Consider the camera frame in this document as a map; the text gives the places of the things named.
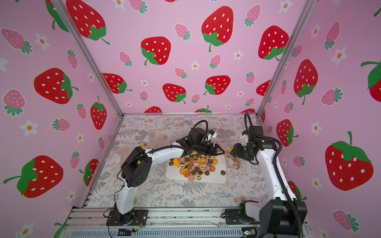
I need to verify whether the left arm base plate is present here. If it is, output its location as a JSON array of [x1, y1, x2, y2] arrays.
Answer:
[[106, 209, 148, 226]]

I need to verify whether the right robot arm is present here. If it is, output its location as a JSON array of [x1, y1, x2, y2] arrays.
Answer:
[[231, 126, 307, 238]]

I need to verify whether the aluminium front rail frame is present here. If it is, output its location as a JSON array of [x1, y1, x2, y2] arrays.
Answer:
[[57, 207, 273, 238]]

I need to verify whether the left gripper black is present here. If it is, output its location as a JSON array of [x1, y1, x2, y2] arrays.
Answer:
[[192, 143, 226, 157]]

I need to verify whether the white plastic tray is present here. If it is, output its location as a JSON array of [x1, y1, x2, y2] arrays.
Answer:
[[165, 152, 228, 184]]

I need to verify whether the ziploc bag yellow duck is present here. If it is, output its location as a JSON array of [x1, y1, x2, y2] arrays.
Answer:
[[141, 131, 168, 149]]

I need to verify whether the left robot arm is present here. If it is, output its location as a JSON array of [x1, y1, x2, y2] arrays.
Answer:
[[116, 128, 225, 215]]

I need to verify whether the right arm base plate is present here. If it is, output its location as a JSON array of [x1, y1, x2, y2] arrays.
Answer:
[[221, 208, 260, 225]]

